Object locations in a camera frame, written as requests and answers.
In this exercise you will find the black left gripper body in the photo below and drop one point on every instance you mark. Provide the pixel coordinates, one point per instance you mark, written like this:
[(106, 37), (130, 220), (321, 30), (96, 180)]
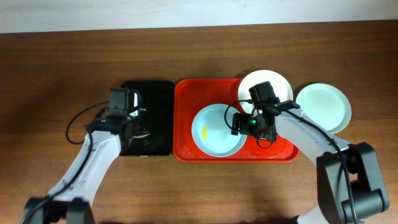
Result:
[(138, 127)]

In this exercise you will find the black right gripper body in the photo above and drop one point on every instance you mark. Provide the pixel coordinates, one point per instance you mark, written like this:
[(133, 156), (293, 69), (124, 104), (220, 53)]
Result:
[(252, 126)]

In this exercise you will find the white plate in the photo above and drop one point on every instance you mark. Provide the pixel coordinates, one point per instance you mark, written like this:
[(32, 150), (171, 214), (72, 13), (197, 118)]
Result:
[(281, 86)]

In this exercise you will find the light blue plate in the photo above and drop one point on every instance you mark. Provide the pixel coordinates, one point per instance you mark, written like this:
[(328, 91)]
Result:
[(212, 135)]

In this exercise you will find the pale green plate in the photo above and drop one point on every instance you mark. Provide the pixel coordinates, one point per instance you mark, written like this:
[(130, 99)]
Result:
[(326, 105)]

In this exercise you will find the green and yellow sponge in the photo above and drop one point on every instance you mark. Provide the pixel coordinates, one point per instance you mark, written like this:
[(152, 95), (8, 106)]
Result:
[(141, 135)]

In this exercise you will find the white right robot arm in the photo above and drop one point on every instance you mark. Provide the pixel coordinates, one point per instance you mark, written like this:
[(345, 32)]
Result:
[(350, 186)]

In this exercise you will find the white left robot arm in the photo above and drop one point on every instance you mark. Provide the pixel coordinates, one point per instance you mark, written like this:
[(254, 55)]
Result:
[(72, 197)]

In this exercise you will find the black plastic tray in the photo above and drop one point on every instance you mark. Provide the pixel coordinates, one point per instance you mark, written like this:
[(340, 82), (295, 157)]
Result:
[(156, 114)]

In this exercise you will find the red plastic tray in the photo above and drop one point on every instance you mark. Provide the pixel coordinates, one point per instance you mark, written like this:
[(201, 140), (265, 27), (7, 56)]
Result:
[(193, 94)]

